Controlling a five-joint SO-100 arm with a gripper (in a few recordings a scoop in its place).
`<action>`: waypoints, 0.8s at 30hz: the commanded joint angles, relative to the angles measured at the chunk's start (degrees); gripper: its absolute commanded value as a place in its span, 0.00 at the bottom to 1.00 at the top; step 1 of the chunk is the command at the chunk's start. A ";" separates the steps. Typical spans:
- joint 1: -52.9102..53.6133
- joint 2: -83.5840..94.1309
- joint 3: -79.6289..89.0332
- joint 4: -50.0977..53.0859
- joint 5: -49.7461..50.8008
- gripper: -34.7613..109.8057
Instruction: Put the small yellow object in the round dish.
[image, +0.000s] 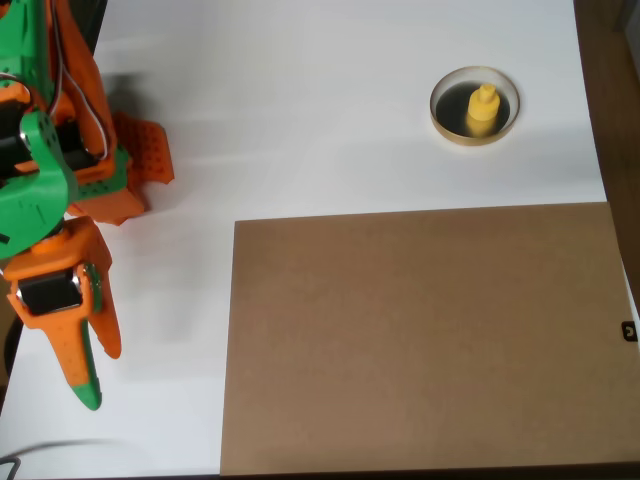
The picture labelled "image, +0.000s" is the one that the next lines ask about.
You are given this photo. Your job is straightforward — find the small yellow plastic knob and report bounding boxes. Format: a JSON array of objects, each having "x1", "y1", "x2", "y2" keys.
[{"x1": 465, "y1": 83, "x2": 501, "y2": 139}]

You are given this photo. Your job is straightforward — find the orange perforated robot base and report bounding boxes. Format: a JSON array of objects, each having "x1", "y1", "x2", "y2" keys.
[{"x1": 67, "y1": 110, "x2": 176, "y2": 227}]

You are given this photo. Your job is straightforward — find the round dish gold rim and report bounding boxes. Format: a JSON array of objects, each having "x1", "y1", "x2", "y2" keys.
[{"x1": 428, "y1": 65, "x2": 521, "y2": 147}]

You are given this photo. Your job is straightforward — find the brown fibreboard sheet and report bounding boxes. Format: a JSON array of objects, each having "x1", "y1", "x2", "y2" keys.
[{"x1": 219, "y1": 202, "x2": 627, "y2": 477}]

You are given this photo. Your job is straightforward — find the grey cable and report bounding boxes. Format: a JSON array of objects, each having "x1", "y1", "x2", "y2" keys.
[{"x1": 0, "y1": 438, "x2": 121, "y2": 480}]

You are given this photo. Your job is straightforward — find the white red arm servo wire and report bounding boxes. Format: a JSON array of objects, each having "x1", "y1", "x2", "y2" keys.
[{"x1": 49, "y1": 0, "x2": 110, "y2": 162}]

